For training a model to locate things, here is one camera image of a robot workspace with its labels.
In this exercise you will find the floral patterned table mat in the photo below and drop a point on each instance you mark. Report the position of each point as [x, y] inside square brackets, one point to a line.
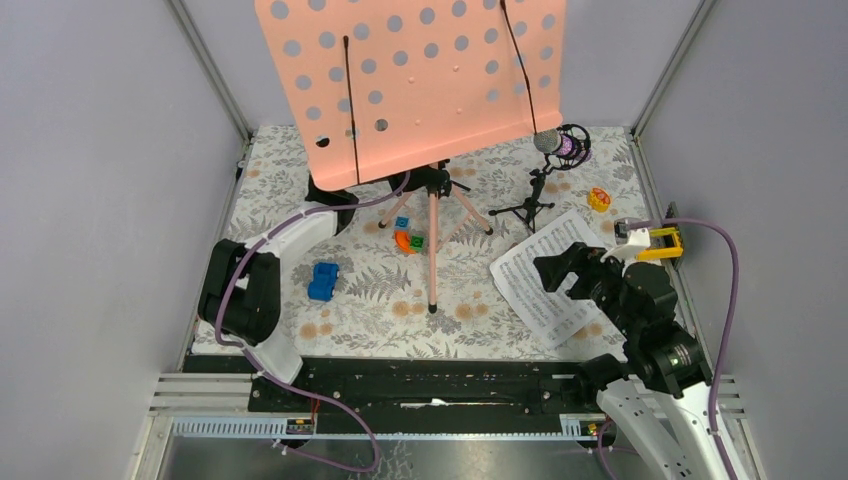
[380, 306]

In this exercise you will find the green toy brick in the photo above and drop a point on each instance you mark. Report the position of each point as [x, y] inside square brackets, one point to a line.
[416, 243]

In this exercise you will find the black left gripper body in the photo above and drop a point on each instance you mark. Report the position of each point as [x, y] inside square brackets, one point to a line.
[397, 182]

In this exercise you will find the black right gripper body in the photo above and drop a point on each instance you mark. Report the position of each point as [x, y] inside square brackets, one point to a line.
[596, 279]

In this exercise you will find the sheet music page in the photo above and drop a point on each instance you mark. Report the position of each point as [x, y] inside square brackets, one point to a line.
[563, 328]

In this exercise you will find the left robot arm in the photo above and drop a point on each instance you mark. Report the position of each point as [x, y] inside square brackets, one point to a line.
[241, 295]

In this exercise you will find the pink music stand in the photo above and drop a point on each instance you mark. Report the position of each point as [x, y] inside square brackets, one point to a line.
[385, 88]

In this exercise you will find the yellow window frame brick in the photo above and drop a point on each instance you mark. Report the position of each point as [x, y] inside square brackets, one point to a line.
[656, 249]

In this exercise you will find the grey slotted cable duct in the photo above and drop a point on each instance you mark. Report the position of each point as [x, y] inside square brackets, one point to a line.
[419, 425]

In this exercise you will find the light blue toy brick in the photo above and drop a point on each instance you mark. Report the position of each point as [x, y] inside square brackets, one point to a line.
[401, 223]

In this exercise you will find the dark green baseplate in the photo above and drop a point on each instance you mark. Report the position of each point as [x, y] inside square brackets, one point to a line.
[674, 240]

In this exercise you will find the purple glitter microphone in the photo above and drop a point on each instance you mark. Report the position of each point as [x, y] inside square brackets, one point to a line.
[561, 144]

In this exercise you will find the black microphone tripod stand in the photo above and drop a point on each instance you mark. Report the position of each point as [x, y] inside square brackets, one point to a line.
[531, 206]

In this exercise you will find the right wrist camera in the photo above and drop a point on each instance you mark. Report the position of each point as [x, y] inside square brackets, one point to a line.
[630, 241]

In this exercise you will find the yellow flower toy block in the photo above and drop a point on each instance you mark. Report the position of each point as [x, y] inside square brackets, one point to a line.
[599, 200]

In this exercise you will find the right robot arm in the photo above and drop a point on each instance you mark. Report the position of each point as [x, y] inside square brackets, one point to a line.
[662, 397]

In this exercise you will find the blue toy car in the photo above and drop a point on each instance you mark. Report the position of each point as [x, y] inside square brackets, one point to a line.
[324, 280]

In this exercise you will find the orange curved toy piece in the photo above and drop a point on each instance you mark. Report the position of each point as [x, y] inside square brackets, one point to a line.
[404, 242]

